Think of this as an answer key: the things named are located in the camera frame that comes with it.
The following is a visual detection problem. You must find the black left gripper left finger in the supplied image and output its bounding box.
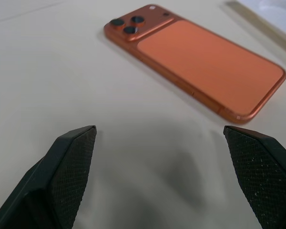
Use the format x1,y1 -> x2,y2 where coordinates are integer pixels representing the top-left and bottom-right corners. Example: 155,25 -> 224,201
0,125 -> 97,229

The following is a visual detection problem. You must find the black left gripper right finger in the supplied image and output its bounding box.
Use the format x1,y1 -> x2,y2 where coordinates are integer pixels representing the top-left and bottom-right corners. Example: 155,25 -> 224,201
223,125 -> 286,229

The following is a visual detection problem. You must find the orange smartphone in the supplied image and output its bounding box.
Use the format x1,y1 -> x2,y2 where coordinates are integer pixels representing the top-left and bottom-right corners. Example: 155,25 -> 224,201
103,3 -> 286,125

